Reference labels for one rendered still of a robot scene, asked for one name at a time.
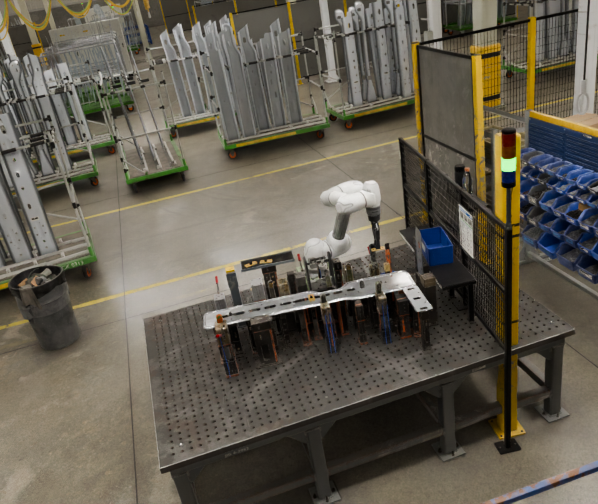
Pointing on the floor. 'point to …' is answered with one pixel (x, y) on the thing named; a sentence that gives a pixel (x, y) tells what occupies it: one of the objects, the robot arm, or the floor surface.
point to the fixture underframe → (183, 478)
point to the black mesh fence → (467, 258)
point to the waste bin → (46, 305)
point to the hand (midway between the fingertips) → (377, 243)
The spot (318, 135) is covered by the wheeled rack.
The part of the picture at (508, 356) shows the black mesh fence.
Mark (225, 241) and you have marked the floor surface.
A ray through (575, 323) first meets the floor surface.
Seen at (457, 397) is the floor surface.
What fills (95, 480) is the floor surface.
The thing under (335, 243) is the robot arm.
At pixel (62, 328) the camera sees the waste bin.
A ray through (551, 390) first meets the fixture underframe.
